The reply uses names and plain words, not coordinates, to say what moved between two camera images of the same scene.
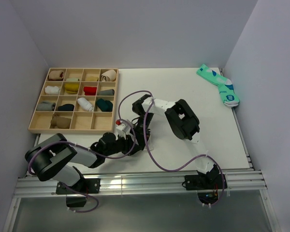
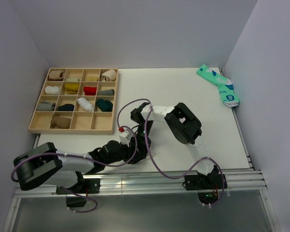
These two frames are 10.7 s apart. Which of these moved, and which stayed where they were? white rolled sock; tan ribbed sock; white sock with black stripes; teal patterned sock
Moved: white sock with black stripes
Stayed: white rolled sock; tan ribbed sock; teal patterned sock
